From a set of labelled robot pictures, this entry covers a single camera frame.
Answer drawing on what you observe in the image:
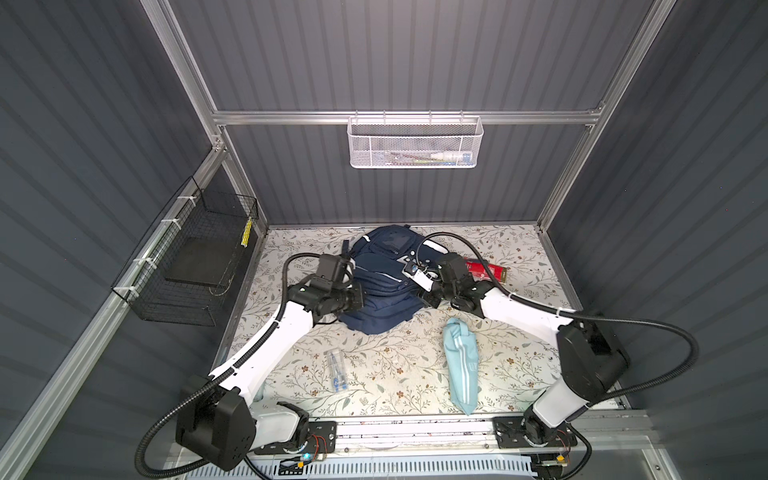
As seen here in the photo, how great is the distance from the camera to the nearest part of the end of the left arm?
1.88ft

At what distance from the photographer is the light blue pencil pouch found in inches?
30.3

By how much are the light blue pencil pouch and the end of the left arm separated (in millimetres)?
323
